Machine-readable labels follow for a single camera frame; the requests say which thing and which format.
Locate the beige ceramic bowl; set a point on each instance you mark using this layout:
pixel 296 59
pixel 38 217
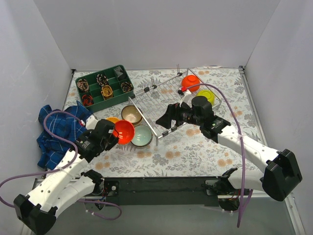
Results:
pixel 134 120

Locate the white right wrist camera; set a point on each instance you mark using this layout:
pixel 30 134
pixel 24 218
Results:
pixel 185 95

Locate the floral dark rolled tie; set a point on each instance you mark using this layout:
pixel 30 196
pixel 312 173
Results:
pixel 102 80

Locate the floral table mat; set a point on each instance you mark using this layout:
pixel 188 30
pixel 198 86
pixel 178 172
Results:
pixel 186 152

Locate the yellow bowl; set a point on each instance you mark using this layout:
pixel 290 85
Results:
pixel 113 119

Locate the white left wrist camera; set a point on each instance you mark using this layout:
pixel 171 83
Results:
pixel 91 122

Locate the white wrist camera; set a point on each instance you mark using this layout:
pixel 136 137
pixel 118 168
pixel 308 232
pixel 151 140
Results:
pixel 91 122
pixel 185 95

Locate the dark gold rolled tie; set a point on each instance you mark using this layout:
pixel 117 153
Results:
pixel 126 87

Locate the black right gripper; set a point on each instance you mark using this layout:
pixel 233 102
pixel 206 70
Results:
pixel 176 115

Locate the green compartment tray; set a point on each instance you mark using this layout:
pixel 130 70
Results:
pixel 95 90

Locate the yellow rolled tie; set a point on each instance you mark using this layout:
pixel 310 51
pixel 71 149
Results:
pixel 107 92

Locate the red black rolled tie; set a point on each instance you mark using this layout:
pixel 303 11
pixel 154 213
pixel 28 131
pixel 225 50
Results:
pixel 87 100

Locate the silver wire dish rack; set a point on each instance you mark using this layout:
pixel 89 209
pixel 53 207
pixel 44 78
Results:
pixel 152 102

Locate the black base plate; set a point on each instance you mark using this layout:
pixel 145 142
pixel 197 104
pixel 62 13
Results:
pixel 170 191

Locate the grey folded item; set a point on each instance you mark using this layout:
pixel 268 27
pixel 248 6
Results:
pixel 120 73

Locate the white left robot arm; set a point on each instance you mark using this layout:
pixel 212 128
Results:
pixel 39 209

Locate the lime green bowl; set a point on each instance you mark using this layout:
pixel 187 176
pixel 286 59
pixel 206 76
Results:
pixel 208 94

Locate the black patterned bowl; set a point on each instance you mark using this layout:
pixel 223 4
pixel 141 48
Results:
pixel 130 109

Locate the pale green bowl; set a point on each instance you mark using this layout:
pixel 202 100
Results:
pixel 142 136

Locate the aluminium frame rail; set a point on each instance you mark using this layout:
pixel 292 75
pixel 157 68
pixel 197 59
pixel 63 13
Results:
pixel 209 192

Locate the brown rolled tie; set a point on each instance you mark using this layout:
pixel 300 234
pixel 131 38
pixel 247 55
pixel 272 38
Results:
pixel 82 85

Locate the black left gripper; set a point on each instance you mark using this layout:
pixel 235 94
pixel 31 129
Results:
pixel 110 137

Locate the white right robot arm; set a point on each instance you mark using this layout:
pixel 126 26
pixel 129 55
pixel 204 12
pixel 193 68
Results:
pixel 278 173

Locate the orange bowl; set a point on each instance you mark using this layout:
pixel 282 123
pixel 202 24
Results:
pixel 124 131
pixel 191 80

